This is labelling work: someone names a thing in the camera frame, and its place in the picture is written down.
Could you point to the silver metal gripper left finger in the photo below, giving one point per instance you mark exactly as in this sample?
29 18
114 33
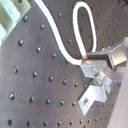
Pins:
102 77

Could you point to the black silver gripper right finger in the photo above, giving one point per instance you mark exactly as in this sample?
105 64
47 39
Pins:
114 55

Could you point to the light green cable clip fixture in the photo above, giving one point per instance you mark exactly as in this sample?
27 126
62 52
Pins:
11 13

